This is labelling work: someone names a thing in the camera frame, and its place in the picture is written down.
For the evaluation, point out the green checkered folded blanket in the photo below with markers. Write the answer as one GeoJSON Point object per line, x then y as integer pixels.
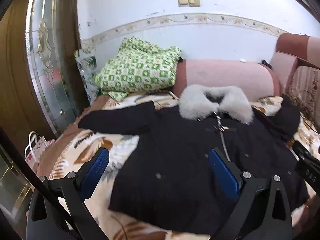
{"type": "Point", "coordinates": [135, 67]}

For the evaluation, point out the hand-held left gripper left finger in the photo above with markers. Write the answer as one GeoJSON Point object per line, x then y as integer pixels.
{"type": "Point", "coordinates": [96, 171]}

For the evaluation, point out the leaf print beige blanket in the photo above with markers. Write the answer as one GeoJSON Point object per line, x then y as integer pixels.
{"type": "Point", "coordinates": [75, 147]}

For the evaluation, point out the glass cabinet with gold trim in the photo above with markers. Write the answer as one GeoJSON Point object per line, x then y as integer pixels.
{"type": "Point", "coordinates": [11, 180]}

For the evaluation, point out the black jacket with fur collar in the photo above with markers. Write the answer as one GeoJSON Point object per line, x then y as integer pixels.
{"type": "Point", "coordinates": [180, 140]}

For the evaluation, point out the clear plastic wrapped packet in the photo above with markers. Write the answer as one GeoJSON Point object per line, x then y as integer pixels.
{"type": "Point", "coordinates": [86, 65]}

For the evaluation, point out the wooden door with glass panel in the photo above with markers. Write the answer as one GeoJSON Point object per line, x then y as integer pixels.
{"type": "Point", "coordinates": [30, 55]}

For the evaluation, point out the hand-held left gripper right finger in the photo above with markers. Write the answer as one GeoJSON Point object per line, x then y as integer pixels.
{"type": "Point", "coordinates": [223, 173]}

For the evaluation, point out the beige wall switch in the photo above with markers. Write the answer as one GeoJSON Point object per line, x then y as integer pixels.
{"type": "Point", "coordinates": [183, 1]}
{"type": "Point", "coordinates": [194, 1]}

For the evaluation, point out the striped beige sofa cushion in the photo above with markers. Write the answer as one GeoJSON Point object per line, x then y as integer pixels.
{"type": "Point", "coordinates": [306, 85]}

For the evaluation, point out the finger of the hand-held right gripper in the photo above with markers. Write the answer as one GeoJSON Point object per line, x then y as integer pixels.
{"type": "Point", "coordinates": [303, 151]}

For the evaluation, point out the small black object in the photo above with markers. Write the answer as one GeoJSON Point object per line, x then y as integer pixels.
{"type": "Point", "coordinates": [265, 63]}

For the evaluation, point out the white paper bag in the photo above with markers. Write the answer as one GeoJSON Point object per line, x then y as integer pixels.
{"type": "Point", "coordinates": [35, 152]}

